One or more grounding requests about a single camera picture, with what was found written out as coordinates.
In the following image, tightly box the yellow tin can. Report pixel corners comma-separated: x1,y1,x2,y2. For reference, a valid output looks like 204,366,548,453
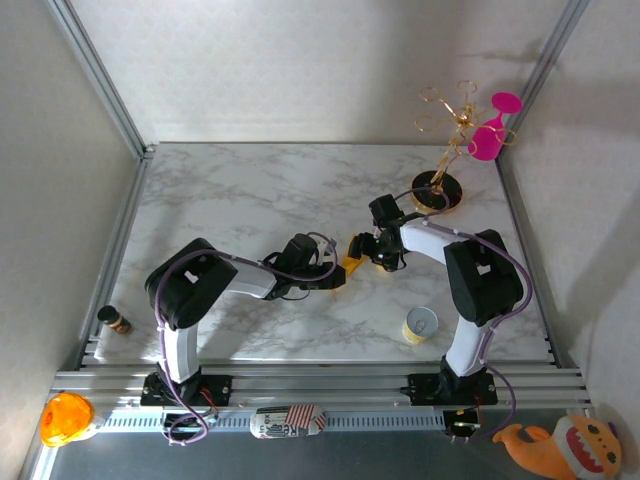
401,306,440,346

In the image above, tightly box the aluminium frame post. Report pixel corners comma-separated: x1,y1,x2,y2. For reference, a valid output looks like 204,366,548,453
497,0,591,161
45,0,157,159

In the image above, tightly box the orange translucent plastic ball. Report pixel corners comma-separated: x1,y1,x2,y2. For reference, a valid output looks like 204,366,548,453
39,392,106,448

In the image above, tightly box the aluminium table side rail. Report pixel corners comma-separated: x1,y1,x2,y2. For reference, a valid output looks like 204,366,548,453
74,149,154,371
494,149,574,369

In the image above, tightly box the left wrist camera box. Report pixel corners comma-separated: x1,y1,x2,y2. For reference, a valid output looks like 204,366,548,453
313,238,339,265

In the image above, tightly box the brown bottle black cap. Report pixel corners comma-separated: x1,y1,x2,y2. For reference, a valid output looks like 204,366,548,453
96,304,133,336

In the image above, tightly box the aluminium frame cross rail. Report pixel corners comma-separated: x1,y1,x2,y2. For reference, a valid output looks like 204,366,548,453
49,367,594,412

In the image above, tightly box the gold wire glass rack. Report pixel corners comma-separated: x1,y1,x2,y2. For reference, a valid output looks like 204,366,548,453
410,79,519,215

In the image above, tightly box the pink plastic wine glass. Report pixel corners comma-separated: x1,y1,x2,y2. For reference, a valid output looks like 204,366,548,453
467,92,524,163

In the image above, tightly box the grey slotted cable duct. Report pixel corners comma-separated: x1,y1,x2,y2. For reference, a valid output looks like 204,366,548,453
97,408,451,434

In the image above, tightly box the black electronics board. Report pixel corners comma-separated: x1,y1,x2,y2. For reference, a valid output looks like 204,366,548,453
442,408,482,442
162,412,214,437

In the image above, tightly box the printed striped drink can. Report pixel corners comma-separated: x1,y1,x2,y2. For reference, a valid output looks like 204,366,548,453
249,403,328,440

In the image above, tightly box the orange plush monster toy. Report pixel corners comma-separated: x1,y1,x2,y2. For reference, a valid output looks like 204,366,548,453
492,414,624,480

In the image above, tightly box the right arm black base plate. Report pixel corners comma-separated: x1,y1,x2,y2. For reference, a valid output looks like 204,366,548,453
407,372,500,407

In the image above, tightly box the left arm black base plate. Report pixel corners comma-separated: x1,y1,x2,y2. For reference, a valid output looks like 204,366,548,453
139,374,234,407

